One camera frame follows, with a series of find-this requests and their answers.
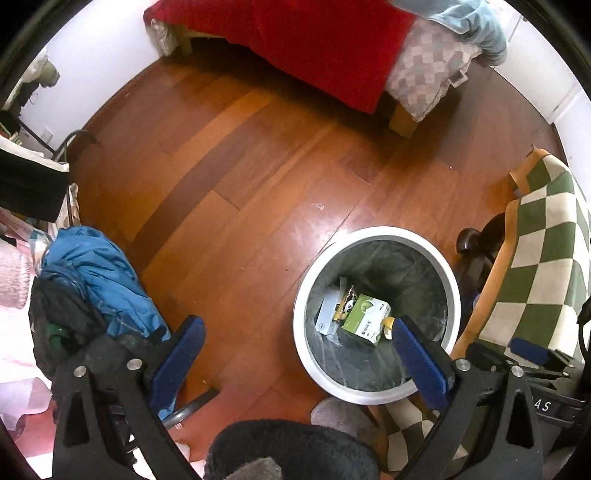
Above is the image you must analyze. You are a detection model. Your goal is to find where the grey green cloth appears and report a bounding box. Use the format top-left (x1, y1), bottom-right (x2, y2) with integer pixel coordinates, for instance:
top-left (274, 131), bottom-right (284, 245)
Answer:
top-left (23, 51), bottom-right (61, 88)

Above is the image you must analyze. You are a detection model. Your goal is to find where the blue jacket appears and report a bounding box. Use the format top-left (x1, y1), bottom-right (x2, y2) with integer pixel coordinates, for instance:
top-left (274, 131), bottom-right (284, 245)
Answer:
top-left (41, 225), bottom-right (171, 342)

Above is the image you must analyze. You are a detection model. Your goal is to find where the black office chair base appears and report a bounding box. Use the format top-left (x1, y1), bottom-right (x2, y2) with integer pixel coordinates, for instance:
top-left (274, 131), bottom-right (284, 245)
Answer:
top-left (456, 213), bottom-right (509, 296)

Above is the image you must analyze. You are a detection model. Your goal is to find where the black backpack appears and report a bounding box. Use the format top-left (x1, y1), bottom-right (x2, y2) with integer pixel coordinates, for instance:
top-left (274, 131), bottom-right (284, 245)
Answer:
top-left (28, 277), bottom-right (153, 384)

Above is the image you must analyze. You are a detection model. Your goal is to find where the pale patterned bed sheet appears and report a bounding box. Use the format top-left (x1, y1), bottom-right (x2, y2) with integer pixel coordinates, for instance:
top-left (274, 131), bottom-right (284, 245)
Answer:
top-left (147, 18), bottom-right (178, 57)

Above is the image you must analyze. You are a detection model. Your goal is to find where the white door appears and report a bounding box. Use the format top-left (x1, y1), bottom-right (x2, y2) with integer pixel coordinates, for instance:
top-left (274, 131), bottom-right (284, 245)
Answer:
top-left (501, 14), bottom-right (583, 123)

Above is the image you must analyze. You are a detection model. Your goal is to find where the green white checkered blanket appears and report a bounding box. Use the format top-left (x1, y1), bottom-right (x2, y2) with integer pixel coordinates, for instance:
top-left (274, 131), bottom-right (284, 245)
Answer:
top-left (376, 148), bottom-right (591, 472)

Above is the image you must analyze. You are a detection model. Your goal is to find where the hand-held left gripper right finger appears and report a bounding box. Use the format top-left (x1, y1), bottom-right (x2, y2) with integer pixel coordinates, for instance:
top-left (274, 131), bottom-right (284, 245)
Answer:
top-left (392, 316), bottom-right (544, 480)

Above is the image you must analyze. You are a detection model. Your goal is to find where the black curved metal tube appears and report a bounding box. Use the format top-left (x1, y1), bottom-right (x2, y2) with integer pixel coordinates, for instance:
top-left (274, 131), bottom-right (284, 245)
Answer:
top-left (53, 130), bottom-right (98, 162)

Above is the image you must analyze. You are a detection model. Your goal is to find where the black fluffy slipper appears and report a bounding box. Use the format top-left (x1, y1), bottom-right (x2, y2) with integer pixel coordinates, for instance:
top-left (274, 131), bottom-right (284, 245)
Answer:
top-left (203, 420), bottom-right (382, 480)

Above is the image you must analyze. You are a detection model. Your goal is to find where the black cabinet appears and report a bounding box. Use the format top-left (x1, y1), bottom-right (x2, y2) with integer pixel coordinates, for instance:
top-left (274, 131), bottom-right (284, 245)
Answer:
top-left (0, 138), bottom-right (71, 221)

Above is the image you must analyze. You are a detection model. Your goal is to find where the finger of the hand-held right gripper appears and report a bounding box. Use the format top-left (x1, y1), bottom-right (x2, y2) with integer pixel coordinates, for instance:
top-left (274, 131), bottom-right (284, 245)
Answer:
top-left (466, 337), bottom-right (578, 377)

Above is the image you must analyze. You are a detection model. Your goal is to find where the green and white carton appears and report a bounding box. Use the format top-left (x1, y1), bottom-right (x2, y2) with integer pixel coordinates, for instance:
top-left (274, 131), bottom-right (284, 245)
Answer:
top-left (341, 294), bottom-right (392, 347)

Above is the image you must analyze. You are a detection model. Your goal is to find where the grey plastic bin liner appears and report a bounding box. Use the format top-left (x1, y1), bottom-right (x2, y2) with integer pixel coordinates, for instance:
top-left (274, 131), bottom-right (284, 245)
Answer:
top-left (305, 239), bottom-right (451, 388)

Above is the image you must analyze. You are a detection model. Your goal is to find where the grey metal chair leg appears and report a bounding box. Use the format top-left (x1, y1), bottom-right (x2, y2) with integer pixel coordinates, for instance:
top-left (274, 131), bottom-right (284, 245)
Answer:
top-left (164, 388), bottom-right (220, 428)

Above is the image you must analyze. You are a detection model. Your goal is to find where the pink blanket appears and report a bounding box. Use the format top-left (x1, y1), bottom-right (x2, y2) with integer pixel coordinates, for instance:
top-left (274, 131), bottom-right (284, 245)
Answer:
top-left (0, 208), bottom-right (58, 462)

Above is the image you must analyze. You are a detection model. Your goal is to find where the pink grey checkered quilt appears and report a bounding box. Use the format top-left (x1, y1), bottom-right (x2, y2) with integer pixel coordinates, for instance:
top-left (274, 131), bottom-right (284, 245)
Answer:
top-left (385, 18), bottom-right (483, 121)

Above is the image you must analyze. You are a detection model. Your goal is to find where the white round trash bin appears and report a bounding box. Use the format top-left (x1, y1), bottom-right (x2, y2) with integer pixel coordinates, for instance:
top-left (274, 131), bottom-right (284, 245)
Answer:
top-left (292, 226), bottom-right (462, 406)

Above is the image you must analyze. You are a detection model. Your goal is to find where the panda print snack packet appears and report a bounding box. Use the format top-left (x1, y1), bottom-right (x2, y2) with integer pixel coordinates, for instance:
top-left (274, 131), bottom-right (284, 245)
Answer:
top-left (332, 277), bottom-right (358, 324)

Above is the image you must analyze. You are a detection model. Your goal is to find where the white flat box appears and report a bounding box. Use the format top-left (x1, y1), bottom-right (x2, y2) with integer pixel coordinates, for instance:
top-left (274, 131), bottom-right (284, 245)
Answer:
top-left (315, 288), bottom-right (345, 335)

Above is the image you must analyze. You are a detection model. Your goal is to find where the red blanket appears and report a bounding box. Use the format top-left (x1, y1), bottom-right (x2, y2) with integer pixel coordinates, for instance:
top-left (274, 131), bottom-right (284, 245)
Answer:
top-left (143, 0), bottom-right (419, 115)

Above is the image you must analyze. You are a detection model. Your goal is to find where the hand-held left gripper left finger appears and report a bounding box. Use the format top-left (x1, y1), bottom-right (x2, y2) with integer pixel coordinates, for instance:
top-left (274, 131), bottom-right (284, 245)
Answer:
top-left (52, 315), bottom-right (206, 480)

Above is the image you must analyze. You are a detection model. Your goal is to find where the blue grey fleece blanket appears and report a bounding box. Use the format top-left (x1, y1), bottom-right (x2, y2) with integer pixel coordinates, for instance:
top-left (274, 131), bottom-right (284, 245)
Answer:
top-left (392, 0), bottom-right (509, 68)

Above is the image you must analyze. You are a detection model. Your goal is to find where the grey slipper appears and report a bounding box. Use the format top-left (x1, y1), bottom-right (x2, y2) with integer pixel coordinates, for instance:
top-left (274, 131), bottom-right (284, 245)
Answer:
top-left (310, 398), bottom-right (379, 444)

